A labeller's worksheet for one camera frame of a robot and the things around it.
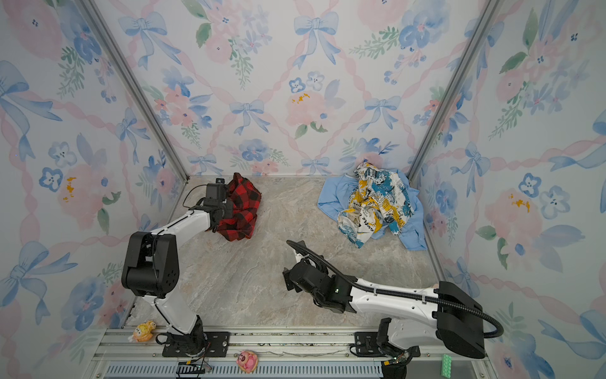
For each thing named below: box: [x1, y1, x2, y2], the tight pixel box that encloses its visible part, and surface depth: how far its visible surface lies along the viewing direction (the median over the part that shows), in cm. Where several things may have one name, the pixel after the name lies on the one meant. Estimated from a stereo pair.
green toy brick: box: [440, 353, 453, 379], surface depth 72 cm
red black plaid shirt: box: [216, 172, 262, 242], surface depth 98 cm
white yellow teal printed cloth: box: [337, 161, 415, 249], surface depth 102 cm
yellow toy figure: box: [132, 320, 158, 343], surface depth 76 cm
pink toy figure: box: [236, 350, 259, 375], surface depth 70 cm
